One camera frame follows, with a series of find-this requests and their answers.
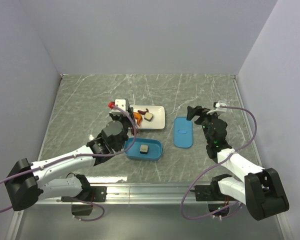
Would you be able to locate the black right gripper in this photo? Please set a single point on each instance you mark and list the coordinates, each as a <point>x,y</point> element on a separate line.
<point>197,111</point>

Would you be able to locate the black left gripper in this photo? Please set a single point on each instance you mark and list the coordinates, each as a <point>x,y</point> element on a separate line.
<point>129,117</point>

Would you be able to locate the orange shrimp food piece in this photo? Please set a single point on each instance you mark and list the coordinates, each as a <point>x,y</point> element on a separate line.
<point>138,117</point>

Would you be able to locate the tan topped sushi piece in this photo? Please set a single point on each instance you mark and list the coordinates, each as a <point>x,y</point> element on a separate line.
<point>148,116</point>

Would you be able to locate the white topped sushi piece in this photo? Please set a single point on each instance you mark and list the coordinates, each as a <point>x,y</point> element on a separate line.
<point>144,148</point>

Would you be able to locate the blue lunch box container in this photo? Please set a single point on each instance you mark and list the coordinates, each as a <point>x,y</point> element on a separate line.
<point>155,150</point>

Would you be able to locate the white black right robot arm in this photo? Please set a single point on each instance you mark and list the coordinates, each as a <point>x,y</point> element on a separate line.
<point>259,189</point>

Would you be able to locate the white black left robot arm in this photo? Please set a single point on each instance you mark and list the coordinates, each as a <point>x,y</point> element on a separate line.
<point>29,182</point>

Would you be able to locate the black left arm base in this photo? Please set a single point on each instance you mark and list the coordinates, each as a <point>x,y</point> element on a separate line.
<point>96,194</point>

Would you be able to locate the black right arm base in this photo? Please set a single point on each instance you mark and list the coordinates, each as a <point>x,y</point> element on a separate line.
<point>212,194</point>

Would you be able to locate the blue lunch box lid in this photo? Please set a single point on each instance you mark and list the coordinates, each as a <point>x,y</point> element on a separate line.
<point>182,132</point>

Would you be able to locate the white rectangular plate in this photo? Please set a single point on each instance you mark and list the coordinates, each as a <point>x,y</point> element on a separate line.
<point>159,117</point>

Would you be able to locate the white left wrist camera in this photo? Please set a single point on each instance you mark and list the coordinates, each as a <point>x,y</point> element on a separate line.
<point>119,107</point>

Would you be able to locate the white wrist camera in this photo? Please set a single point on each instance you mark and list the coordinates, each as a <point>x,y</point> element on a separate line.
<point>219,107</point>
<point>119,107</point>

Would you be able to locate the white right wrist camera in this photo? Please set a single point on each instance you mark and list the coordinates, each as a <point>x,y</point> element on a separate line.
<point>219,107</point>

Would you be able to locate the aluminium front rail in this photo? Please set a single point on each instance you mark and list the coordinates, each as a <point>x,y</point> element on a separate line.
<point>170,193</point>

